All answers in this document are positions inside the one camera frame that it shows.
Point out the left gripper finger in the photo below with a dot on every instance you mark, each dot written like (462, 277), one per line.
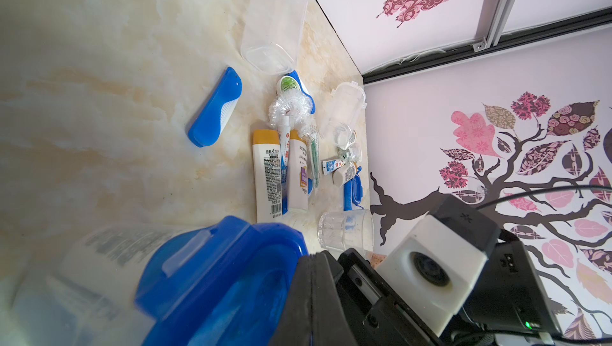
(313, 313)

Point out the blue lid toiletry container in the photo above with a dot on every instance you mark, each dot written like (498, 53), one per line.
(272, 34)
(148, 284)
(347, 102)

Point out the white toothpaste tube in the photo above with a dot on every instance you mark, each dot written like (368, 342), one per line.
(329, 166)
(284, 129)

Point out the green toothbrush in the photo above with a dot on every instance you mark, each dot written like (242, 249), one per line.
(314, 161)

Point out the clear plastic toiletry bag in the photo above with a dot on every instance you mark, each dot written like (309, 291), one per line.
(298, 108)

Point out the small green white round tin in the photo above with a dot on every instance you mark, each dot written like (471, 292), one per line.
(287, 85)

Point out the detached blue container lid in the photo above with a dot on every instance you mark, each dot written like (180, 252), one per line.
(357, 189)

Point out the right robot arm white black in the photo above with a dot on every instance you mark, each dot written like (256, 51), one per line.
(508, 300)

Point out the clear drinking glass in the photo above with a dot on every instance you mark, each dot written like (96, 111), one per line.
(341, 231)

